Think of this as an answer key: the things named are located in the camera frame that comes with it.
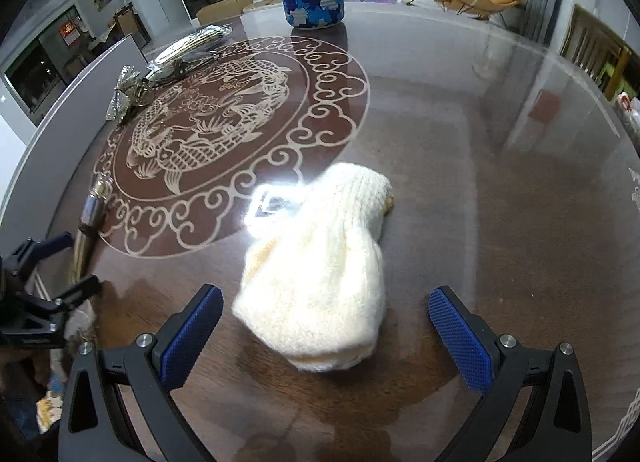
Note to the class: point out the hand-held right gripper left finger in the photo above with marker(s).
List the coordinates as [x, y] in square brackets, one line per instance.
[192, 337]

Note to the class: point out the floral printed cloth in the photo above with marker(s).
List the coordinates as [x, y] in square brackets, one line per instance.
[50, 407]

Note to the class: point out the gold silver metallic tube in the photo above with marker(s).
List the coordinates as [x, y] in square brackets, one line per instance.
[95, 212]

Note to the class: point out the purple floor mat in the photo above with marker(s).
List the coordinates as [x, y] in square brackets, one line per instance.
[380, 0]

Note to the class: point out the wooden chair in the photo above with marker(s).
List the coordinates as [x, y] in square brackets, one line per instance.
[597, 49]

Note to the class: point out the white container box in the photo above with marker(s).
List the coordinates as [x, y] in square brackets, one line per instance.
[60, 131]

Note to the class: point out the clear packet gold contents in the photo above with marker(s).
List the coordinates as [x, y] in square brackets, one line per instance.
[195, 41]

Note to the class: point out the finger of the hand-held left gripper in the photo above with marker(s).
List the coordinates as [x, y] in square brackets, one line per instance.
[70, 297]
[45, 244]

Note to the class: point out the red paper sign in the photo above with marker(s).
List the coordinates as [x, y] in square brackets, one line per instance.
[71, 31]

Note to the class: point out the dark glass sliding door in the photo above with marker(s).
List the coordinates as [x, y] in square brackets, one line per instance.
[35, 76]

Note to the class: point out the wooden dining furniture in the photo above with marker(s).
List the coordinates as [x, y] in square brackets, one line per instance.
[120, 26]

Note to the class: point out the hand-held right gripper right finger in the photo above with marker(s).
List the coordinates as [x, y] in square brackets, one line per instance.
[460, 342]

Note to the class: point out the cardboard box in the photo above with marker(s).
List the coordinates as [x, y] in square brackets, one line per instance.
[225, 6]

